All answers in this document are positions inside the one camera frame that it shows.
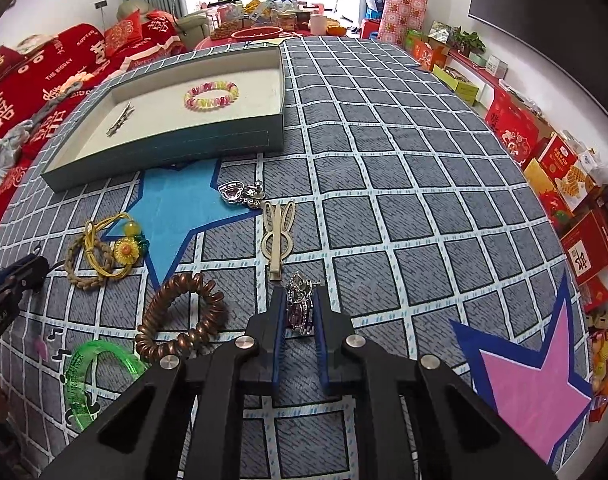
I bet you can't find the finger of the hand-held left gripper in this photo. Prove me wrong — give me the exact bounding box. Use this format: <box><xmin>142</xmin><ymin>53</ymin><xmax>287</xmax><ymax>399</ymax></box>
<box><xmin>0</xmin><ymin>254</ymin><xmax>51</xmax><ymax>306</ymax></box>

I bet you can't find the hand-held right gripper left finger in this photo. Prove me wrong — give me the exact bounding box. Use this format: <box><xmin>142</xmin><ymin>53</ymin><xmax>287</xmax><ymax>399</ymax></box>
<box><xmin>36</xmin><ymin>287</ymin><xmax>287</xmax><ymax>480</ymax></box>

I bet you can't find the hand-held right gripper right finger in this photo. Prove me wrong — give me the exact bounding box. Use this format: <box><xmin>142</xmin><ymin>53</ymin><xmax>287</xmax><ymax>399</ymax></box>
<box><xmin>311</xmin><ymin>287</ymin><xmax>560</xmax><ymax>480</ymax></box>

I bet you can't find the pink jewelled silver brooch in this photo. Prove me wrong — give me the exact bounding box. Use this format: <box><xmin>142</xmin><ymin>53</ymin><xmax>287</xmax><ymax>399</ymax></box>
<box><xmin>284</xmin><ymin>271</ymin><xmax>321</xmax><ymax>336</ymax></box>

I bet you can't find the brown spiral hair tie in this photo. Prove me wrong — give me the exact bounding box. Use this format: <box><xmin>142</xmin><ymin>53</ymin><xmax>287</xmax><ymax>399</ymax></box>
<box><xmin>135</xmin><ymin>272</ymin><xmax>228</xmax><ymax>361</ymax></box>

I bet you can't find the cream bunny hair clip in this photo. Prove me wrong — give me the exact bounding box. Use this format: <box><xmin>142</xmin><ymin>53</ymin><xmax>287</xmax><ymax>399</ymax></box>
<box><xmin>260</xmin><ymin>200</ymin><xmax>297</xmax><ymax>281</ymax></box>

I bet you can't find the green translucent bangle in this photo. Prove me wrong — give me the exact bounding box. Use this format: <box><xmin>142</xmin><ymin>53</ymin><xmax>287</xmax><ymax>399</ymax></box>
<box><xmin>61</xmin><ymin>340</ymin><xmax>150</xmax><ymax>431</ymax></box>

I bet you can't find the yellow cord sunflower bracelet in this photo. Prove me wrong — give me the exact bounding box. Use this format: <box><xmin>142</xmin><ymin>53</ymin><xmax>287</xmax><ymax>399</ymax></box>
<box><xmin>84</xmin><ymin>212</ymin><xmax>151</xmax><ymax>278</ymax></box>

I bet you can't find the silver heart rhinestone brooch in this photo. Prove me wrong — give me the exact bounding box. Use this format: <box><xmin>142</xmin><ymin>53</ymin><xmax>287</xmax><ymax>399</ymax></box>
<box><xmin>218</xmin><ymin>178</ymin><xmax>265</xmax><ymax>209</ymax></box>

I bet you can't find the grey-blue shallow cardboard box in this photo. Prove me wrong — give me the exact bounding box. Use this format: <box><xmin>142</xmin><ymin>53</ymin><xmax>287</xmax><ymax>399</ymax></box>
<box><xmin>40</xmin><ymin>42</ymin><xmax>288</xmax><ymax>193</ymax></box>

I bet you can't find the grey crumpled cloth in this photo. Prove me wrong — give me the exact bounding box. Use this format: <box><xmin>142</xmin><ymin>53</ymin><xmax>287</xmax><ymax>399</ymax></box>
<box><xmin>0</xmin><ymin>120</ymin><xmax>35</xmax><ymax>181</ymax></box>

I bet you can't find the silver metal hair clip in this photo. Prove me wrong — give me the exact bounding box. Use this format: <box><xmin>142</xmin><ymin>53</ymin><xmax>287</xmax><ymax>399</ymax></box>
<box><xmin>105</xmin><ymin>101</ymin><xmax>136</xmax><ymax>138</ymax></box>

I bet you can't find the red printed sofa cover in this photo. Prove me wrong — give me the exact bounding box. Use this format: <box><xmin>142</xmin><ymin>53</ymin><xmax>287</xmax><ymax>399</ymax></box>
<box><xmin>0</xmin><ymin>10</ymin><xmax>187</xmax><ymax>256</ymax></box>

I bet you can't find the red patterned cushion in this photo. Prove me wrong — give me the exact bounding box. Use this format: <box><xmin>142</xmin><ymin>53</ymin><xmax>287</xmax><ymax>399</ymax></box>
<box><xmin>104</xmin><ymin>10</ymin><xmax>145</xmax><ymax>57</ymax></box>

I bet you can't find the red gift box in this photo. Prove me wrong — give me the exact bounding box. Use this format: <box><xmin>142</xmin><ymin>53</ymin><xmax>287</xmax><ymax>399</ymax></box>
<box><xmin>484</xmin><ymin>87</ymin><xmax>541</xmax><ymax>167</ymax></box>

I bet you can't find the round red table mat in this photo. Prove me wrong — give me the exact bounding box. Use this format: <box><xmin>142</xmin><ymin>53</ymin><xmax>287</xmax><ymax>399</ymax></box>
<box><xmin>193</xmin><ymin>30</ymin><xmax>235</xmax><ymax>52</ymax></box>

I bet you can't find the yellow waffle snack box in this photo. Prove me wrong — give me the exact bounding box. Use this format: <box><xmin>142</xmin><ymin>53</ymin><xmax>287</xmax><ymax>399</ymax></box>
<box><xmin>523</xmin><ymin>132</ymin><xmax>596</xmax><ymax>217</ymax></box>

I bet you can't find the beige armchair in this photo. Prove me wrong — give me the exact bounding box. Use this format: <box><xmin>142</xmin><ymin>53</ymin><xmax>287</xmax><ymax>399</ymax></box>
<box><xmin>116</xmin><ymin>0</ymin><xmax>211</xmax><ymax>47</ymax></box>

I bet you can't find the red colander bowl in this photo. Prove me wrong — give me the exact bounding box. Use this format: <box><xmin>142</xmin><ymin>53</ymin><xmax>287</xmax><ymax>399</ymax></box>
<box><xmin>231</xmin><ymin>26</ymin><xmax>281</xmax><ymax>44</ymax></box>

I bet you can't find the basket of nuts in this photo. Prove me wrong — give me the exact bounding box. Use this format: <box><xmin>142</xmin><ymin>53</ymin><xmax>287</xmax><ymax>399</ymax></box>
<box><xmin>210</xmin><ymin>20</ymin><xmax>246</xmax><ymax>40</ymax></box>

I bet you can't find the potted green plant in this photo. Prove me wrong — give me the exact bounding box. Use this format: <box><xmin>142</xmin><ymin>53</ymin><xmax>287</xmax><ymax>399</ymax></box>
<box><xmin>451</xmin><ymin>27</ymin><xmax>486</xmax><ymax>57</ymax></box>

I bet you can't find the black television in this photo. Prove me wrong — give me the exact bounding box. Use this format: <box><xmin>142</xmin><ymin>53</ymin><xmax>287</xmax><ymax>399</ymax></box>
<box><xmin>466</xmin><ymin>0</ymin><xmax>608</xmax><ymax>88</ymax></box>

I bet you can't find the grey peach braided rope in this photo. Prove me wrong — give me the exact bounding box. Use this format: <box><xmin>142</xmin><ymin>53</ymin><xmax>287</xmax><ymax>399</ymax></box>
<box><xmin>39</xmin><ymin>72</ymin><xmax>96</xmax><ymax>111</ymax></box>

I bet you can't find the pink yellow bead bracelet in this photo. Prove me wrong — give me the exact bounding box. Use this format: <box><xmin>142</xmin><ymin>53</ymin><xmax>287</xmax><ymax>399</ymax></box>
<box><xmin>184</xmin><ymin>80</ymin><xmax>240</xmax><ymax>111</ymax></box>

